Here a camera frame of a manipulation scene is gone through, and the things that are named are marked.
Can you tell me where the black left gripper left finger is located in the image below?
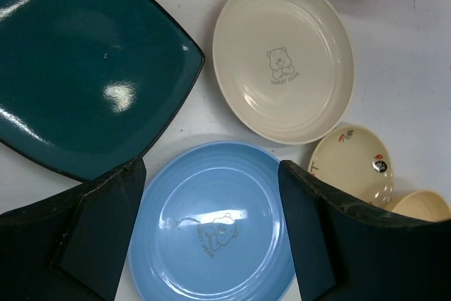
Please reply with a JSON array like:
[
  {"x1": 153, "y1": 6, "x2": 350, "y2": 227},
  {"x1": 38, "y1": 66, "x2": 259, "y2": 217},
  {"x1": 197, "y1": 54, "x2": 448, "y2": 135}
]
[{"x1": 1, "y1": 159, "x2": 147, "y2": 300}]

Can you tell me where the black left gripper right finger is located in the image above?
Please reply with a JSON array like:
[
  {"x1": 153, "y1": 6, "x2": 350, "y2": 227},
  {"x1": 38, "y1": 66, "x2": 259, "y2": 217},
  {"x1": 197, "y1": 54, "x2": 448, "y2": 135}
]
[{"x1": 278, "y1": 160, "x2": 450, "y2": 300}]

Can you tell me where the teal square plate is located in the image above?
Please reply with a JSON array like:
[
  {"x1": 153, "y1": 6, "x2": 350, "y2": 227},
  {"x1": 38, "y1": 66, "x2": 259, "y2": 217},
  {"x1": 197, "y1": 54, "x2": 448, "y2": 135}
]
[{"x1": 1, "y1": 0, "x2": 205, "y2": 181}]

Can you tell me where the small cream patterned plate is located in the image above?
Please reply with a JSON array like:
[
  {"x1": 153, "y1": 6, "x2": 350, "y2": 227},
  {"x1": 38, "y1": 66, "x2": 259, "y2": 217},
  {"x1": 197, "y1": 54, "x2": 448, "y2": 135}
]
[{"x1": 308, "y1": 125, "x2": 394, "y2": 207}]

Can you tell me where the tan bear plate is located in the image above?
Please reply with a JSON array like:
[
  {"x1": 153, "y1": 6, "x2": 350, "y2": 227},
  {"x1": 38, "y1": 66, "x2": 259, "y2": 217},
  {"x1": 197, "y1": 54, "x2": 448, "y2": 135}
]
[{"x1": 385, "y1": 190, "x2": 450, "y2": 222}]

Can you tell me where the blue bear plate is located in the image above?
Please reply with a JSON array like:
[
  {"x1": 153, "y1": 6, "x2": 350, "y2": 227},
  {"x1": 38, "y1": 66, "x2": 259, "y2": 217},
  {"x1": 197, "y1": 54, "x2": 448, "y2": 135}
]
[{"x1": 128, "y1": 141, "x2": 295, "y2": 300}]

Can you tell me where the cream bear plate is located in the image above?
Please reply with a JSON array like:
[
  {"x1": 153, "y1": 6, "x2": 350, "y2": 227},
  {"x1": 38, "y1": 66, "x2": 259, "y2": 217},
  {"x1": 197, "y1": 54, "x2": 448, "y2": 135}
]
[{"x1": 212, "y1": 0, "x2": 354, "y2": 145}]

